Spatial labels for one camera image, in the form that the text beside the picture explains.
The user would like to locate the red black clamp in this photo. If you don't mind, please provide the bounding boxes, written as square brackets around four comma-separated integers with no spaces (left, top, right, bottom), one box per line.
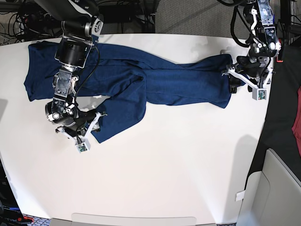
[277,38,285,63]

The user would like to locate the blue long-sleeve shirt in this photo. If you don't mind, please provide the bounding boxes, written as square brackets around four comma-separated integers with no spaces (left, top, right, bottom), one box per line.
[24,40,236,144]

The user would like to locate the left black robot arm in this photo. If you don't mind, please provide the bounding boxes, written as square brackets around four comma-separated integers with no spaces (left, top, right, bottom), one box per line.
[219,0,281,100]

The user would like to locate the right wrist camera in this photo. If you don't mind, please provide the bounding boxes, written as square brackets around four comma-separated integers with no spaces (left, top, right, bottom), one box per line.
[75,139,91,153]

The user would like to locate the dark grey cloth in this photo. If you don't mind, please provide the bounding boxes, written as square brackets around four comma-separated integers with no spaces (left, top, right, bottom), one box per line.
[248,46,301,178]

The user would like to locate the red cloth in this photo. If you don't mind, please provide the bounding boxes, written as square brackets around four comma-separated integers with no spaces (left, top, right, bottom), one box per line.
[292,88,301,155]

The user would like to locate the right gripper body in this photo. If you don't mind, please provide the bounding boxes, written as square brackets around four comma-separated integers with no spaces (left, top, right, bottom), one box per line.
[55,111,108,143]

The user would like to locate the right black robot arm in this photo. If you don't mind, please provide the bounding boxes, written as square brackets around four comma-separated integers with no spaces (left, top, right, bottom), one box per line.
[37,0,103,146]

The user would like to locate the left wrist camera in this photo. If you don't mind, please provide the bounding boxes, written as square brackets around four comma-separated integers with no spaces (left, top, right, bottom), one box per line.
[252,88,268,100]

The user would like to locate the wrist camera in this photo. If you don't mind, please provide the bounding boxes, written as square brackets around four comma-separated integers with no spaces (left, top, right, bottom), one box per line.
[75,139,91,153]
[252,88,268,100]

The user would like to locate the grey plastic bin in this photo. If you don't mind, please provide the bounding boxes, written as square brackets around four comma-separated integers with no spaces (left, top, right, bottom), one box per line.
[237,149,301,226]

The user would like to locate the black aluminium frame post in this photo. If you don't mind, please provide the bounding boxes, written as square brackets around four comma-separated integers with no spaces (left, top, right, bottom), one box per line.
[139,0,158,33]

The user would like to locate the small red clamp bottom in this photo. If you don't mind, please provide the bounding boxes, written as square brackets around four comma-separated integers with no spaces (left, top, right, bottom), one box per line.
[17,216,34,224]

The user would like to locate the black box with label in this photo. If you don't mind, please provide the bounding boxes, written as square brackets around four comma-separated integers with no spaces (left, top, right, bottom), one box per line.
[0,163,22,226]

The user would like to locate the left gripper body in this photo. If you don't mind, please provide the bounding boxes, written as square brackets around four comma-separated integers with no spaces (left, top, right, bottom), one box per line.
[222,56,274,91]

